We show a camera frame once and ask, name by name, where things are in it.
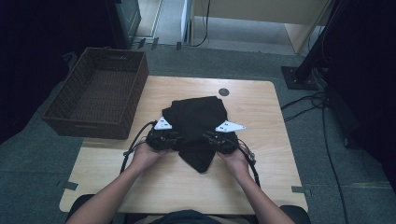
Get black metal stand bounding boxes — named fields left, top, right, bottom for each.
left=280, top=0, right=353, bottom=91

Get person's left hand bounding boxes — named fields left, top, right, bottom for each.
left=130, top=143, right=171, bottom=173

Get black hanging cable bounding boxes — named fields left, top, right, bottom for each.
left=190, top=0, right=212, bottom=48

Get black chair armrest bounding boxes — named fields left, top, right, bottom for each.
left=65, top=194, right=96, bottom=224
left=278, top=204, right=312, bottom=224

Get right hand-held gripper cable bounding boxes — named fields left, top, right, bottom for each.
left=237, top=139, right=262, bottom=189

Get left hand-held gripper cable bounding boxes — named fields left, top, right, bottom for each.
left=120, top=119, right=157, bottom=175

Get hand-held gripper cable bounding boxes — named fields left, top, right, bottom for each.
left=237, top=139, right=262, bottom=189
left=120, top=119, right=157, bottom=175

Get long black floor cable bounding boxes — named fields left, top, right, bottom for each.
left=320, top=105, right=349, bottom=224

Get grey floor tape strip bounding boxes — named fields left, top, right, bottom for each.
left=56, top=180, right=79, bottom=191
left=290, top=185, right=313, bottom=197

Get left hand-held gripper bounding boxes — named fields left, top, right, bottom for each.
left=146, top=116, right=183, bottom=152

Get white panel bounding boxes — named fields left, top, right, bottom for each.
left=180, top=0, right=192, bottom=44

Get person's dark shirt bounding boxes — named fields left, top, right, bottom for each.
left=148, top=209, right=222, bottom=224

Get dark cabinet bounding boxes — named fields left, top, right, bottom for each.
left=106, top=0, right=142, bottom=53

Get person's right hand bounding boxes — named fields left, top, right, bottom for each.
left=217, top=148, right=252, bottom=182

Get dark curtain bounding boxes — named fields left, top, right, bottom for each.
left=323, top=0, right=396, bottom=194
left=0, top=0, right=120, bottom=145

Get black pants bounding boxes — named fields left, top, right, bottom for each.
left=162, top=95, right=239, bottom=174

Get brown wicker basket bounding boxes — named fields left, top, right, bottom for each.
left=41, top=46, right=149, bottom=140

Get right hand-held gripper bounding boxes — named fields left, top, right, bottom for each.
left=202, top=119, right=247, bottom=156

